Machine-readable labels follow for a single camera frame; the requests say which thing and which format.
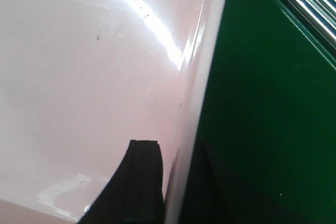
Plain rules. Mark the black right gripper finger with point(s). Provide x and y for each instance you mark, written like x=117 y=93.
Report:
x=134 y=192

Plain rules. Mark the pink plastic bin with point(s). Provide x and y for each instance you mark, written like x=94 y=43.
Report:
x=80 y=79

